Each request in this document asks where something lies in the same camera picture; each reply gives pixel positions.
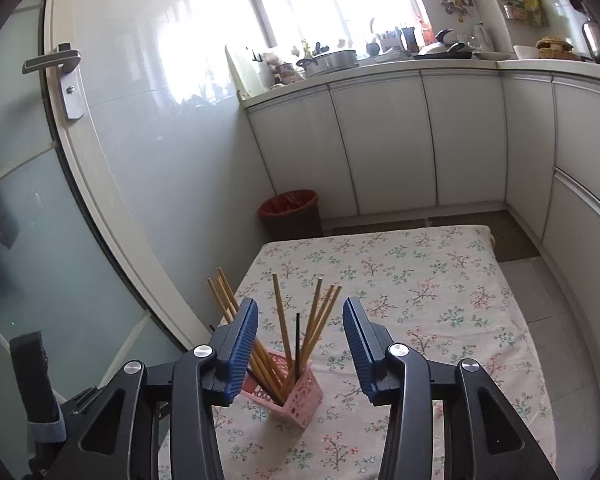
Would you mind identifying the frosted glass door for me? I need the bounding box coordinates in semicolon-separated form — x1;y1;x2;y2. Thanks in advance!
0;0;221;480

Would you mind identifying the wicker basket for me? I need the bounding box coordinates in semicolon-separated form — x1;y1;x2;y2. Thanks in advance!
536;36;576;61

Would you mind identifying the clear glass pitcher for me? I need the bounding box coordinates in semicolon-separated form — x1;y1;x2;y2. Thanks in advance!
472;22;493;52

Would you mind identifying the pink plastic utensil basket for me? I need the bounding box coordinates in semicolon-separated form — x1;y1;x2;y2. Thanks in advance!
242;350;324;430

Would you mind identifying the yellow packet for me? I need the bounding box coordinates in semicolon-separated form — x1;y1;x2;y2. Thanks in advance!
519;0;548;27

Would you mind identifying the wide steel pot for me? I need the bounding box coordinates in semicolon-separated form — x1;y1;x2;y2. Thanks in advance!
296;49;359;78

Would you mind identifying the dark brown chopstick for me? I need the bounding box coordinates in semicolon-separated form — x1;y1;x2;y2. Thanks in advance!
293;312;302;378
246;367;283;405

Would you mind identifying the bright window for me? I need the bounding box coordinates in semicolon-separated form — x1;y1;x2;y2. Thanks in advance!
245;0;426;51

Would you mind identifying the metal door handle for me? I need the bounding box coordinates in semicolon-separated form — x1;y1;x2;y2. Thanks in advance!
21;43;86;122

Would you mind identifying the black wok with lid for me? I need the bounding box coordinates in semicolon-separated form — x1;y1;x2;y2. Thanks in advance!
412;30;476;59

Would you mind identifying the pale cutting board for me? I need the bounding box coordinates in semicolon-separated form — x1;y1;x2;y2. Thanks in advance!
224;44;253;101

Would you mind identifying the bunch of wooden chopsticks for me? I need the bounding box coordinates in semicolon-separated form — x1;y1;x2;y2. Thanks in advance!
207;267;343;406

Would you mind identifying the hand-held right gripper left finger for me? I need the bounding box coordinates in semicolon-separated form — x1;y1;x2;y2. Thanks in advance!
49;297;259;480

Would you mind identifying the floral tablecloth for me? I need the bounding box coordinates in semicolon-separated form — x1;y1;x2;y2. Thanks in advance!
157;224;556;480

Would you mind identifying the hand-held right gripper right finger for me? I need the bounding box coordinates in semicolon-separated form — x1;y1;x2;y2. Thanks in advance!
342;296;558;480

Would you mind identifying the countertop utensil holder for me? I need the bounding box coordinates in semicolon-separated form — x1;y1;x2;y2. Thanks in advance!
377;27;406;53

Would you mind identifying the red trash bin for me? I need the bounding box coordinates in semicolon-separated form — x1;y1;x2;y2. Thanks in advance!
258;189;323;242

